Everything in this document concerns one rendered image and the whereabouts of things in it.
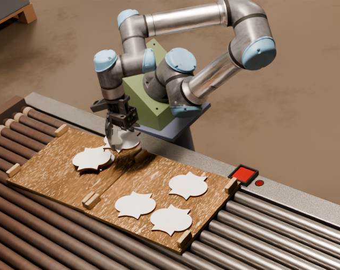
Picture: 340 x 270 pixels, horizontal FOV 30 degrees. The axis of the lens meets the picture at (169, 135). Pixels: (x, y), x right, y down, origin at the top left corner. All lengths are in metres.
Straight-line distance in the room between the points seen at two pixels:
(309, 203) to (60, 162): 0.95
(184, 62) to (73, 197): 0.65
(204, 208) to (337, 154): 1.74
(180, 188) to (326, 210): 0.49
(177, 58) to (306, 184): 1.38
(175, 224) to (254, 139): 1.90
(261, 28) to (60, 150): 0.93
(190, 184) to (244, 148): 1.68
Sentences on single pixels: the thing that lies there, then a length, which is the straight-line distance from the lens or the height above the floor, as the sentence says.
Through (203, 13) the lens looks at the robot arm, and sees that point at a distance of 2.13.
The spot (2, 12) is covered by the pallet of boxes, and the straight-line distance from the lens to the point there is 5.95.
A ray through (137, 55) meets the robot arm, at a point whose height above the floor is 1.39.
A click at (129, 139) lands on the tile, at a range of 2.24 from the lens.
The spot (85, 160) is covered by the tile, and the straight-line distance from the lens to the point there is 2.36.
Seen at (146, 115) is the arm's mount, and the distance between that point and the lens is 2.58.
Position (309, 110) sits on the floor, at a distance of 4.07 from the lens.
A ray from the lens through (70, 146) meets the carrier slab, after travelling 2.52.
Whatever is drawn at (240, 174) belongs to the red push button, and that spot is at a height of 0.93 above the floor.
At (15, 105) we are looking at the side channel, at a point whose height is 0.94.
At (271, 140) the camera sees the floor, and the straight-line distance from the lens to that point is 3.85.
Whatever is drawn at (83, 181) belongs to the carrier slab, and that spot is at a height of 0.94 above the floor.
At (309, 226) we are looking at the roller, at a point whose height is 0.92.
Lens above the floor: 2.34
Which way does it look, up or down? 35 degrees down
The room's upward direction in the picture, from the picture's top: 13 degrees counter-clockwise
